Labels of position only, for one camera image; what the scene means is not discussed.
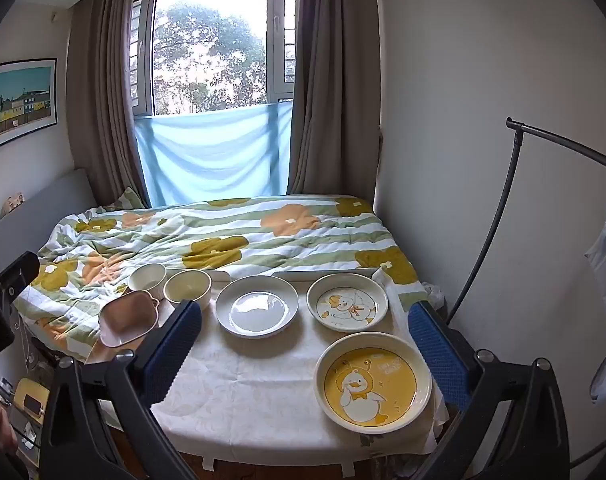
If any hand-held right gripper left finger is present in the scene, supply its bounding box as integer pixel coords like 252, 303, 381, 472
40, 300, 204, 480

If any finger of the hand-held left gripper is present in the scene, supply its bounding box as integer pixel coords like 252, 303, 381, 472
0, 251, 40, 308

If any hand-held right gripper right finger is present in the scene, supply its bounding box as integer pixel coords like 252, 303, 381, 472
408, 300, 571, 480

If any pink bowl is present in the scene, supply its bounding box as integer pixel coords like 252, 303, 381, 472
98, 289, 160, 348

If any cream bowl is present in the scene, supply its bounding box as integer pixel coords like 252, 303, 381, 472
163, 270, 213, 311

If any large yellow duck plate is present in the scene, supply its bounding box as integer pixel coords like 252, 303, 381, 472
314, 332, 432, 435

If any white bowl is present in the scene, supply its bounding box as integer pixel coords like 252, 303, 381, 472
128, 262, 168, 301

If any plain white plate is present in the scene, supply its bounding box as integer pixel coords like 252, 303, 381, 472
214, 275, 300, 340

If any small white duck plate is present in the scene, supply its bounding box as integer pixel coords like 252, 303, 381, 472
306, 274, 390, 333

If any white crumpled cloth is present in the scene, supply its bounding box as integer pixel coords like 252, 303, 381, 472
423, 282, 448, 311

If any yellow box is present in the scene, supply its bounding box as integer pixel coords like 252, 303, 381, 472
13, 377, 49, 418

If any small beige ornament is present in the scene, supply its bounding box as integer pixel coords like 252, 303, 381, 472
0, 192, 24, 218

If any grey bed headboard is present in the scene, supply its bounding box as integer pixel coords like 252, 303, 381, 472
0, 167, 96, 261

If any white patterned tablecloth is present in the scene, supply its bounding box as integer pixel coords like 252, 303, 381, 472
83, 272, 451, 466

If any floral striped blanket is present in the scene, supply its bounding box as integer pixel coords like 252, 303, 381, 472
30, 195, 429, 361

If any green patterned pillow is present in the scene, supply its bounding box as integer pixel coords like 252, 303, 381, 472
108, 187, 146, 211

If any brown curtain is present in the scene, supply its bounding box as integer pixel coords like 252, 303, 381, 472
66, 0, 151, 208
287, 0, 382, 196

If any light blue cloth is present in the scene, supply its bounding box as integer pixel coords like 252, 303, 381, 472
134, 101, 293, 207

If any black clothes rack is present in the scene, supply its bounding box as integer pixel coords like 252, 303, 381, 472
445, 116, 606, 468

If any window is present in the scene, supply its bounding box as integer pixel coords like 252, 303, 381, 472
132, 0, 300, 116

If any framed wall poster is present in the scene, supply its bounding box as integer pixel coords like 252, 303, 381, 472
0, 57, 59, 156

